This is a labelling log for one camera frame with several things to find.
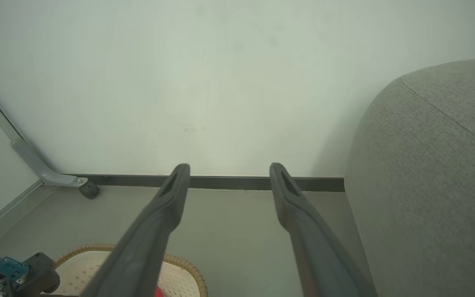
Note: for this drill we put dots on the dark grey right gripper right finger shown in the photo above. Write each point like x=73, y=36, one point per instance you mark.
x=320, y=255

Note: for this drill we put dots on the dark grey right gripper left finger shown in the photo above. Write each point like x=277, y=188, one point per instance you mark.
x=138, y=255

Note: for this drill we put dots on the red Bulls jersey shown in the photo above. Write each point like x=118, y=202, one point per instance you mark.
x=159, y=293

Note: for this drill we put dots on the grey fabric sofa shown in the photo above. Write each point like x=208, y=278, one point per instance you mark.
x=427, y=185

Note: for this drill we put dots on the cream perforated laundry basket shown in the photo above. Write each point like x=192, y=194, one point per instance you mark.
x=76, y=272

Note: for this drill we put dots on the black caster wheel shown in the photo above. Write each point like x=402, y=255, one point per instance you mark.
x=90, y=190

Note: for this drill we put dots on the dark grey baseboard strip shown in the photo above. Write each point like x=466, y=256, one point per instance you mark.
x=221, y=182

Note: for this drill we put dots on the grey metal stand leg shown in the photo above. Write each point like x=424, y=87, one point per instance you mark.
x=31, y=159

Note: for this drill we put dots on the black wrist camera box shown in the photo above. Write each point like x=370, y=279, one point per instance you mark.
x=41, y=274

